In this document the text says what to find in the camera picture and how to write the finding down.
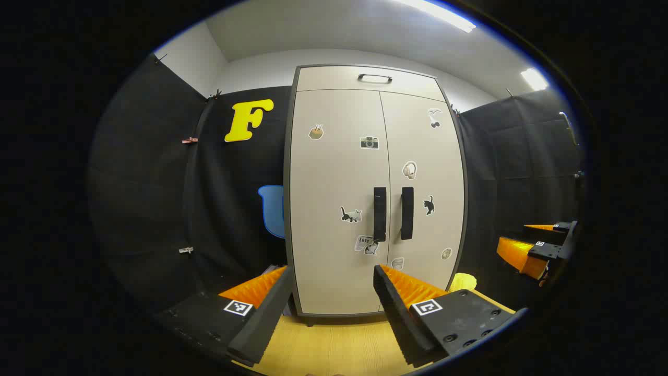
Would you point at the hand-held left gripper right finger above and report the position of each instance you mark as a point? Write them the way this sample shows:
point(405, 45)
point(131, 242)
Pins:
point(399, 318)

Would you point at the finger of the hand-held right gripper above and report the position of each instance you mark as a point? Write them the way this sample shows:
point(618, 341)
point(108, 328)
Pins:
point(519, 253)
point(543, 228)

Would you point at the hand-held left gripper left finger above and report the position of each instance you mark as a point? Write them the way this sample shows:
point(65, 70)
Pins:
point(263, 324)

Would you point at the beige double-door shoe cabinet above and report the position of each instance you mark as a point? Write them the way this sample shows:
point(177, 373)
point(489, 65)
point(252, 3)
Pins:
point(334, 209)

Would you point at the cabinet door with headphones sticker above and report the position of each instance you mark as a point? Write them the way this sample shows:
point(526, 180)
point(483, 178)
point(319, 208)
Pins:
point(428, 156)

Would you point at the cabinet door with camera sticker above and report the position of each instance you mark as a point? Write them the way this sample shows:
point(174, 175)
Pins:
point(334, 183)

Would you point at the beige cabinet flap panel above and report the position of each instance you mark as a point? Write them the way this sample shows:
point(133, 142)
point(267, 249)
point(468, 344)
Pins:
point(334, 81)

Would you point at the dark grey book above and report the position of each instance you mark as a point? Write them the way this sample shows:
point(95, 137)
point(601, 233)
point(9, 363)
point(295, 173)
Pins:
point(270, 269)

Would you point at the yellow ruffled object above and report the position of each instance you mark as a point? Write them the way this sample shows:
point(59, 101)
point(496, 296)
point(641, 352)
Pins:
point(463, 282)

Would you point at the silver clip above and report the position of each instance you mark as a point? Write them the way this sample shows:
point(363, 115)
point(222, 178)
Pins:
point(186, 250)

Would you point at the small ceiling light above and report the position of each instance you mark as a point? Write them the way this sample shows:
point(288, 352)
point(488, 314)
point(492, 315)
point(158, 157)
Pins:
point(535, 79)

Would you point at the black backdrop cloth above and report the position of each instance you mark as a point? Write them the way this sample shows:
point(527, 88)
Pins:
point(146, 183)

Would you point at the copper clip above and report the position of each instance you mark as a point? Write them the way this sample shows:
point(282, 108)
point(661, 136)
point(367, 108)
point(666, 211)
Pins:
point(190, 140)

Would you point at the long ceiling light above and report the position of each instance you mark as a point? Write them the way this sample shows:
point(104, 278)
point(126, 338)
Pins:
point(443, 14)

